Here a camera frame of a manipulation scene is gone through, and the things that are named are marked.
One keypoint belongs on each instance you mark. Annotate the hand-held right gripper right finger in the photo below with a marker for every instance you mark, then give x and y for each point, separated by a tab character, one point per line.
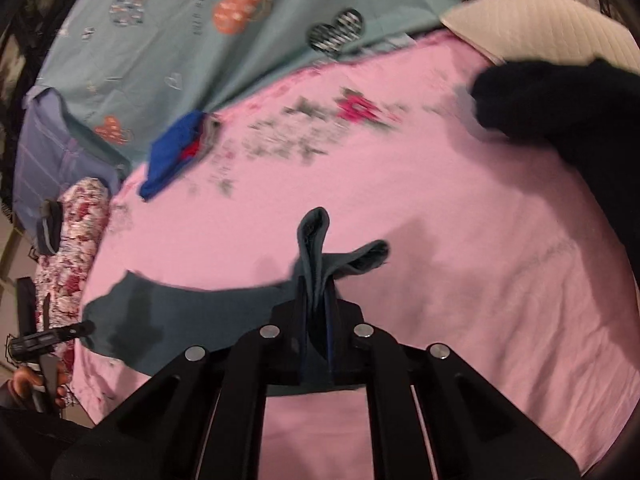
345	340

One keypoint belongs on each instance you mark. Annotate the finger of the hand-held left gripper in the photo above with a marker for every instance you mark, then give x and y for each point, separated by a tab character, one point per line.
75	331

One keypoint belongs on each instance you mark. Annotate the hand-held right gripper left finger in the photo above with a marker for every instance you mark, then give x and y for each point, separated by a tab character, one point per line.
295	340

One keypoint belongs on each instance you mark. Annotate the dark green pants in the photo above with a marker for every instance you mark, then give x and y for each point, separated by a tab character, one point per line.
200	315

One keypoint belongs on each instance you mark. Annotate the person's left forearm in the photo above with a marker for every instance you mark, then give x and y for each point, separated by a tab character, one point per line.
35	435

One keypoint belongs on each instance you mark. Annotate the folded blue pants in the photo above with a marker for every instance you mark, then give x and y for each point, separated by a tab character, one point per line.
170	160

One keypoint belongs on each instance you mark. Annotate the person's left hand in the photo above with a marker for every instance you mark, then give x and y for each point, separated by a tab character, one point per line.
30	380

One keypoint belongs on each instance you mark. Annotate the black phone with red case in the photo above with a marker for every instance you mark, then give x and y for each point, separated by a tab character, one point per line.
25	305

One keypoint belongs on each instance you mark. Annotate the red floral quilt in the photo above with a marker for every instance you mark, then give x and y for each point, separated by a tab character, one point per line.
80	240

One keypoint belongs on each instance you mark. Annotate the pink floral bedsheet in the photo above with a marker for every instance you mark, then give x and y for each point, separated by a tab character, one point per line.
450	235

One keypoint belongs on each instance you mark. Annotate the blue plaid blanket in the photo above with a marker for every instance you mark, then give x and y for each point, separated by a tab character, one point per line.
55	160

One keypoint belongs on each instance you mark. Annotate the folded red garment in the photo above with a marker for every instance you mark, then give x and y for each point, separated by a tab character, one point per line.
191	150

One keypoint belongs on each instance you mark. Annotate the folded grey garment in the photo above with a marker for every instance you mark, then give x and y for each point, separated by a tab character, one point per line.
211	135

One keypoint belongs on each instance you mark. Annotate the teal heart print blanket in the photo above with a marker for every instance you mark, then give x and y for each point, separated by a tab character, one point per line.
200	50

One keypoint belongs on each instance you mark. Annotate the dark navy garment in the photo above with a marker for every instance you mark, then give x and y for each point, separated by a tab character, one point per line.
575	110

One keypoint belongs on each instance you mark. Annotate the white quilted pillow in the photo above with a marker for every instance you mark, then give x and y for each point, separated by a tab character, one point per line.
540	20

